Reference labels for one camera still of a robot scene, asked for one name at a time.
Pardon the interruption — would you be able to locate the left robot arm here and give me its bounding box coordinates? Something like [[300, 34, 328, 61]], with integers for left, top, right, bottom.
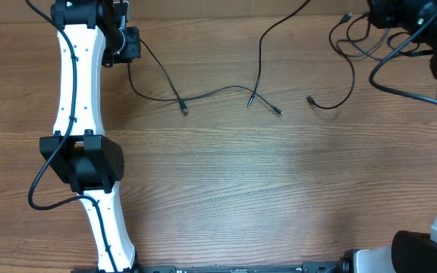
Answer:
[[39, 1, 140, 272]]

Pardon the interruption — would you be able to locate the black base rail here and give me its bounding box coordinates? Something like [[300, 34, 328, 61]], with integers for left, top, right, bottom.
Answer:
[[70, 260, 356, 273]]

